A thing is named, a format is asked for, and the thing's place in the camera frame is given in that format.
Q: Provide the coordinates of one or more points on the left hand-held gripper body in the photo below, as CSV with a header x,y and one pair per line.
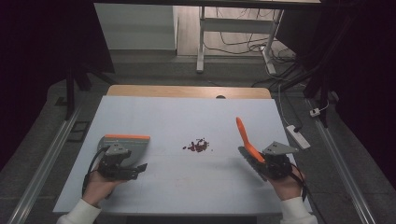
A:
x,y
116,161

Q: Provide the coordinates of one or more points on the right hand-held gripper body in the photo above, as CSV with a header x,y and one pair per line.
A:
x,y
277,158

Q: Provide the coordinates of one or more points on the grey dustpan with orange edge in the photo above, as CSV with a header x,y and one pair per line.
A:
x,y
137,146

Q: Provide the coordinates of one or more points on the orange brush with grey bristles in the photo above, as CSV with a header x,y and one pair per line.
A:
x,y
246,140

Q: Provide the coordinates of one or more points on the pile of dark red crumbs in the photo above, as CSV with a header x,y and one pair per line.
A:
x,y
197,146

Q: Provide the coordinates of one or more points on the person's right hand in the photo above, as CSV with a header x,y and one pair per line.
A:
x,y
288,186

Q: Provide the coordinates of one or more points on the person's left hand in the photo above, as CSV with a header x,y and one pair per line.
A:
x,y
99,188

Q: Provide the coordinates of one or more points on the white power strip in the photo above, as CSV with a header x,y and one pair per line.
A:
x,y
298,137

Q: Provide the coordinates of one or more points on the small white plug adapter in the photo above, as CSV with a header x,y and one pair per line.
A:
x,y
315,112

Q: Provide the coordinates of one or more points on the white board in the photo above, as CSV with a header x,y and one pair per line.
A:
x,y
186,121

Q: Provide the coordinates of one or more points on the wooden table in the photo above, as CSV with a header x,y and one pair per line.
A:
x,y
174,91

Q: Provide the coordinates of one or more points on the black stand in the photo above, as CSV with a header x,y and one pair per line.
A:
x,y
71,87
323,81

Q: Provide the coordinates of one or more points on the white cabinet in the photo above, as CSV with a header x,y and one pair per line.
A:
x,y
137,28

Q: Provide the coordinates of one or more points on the black floor bracket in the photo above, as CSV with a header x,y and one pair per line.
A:
x,y
79,132

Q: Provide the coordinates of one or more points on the metal floor rail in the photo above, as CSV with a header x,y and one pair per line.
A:
x,y
43,165
342,168

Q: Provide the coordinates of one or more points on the white desk frame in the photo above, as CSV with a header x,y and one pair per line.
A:
x,y
236,25

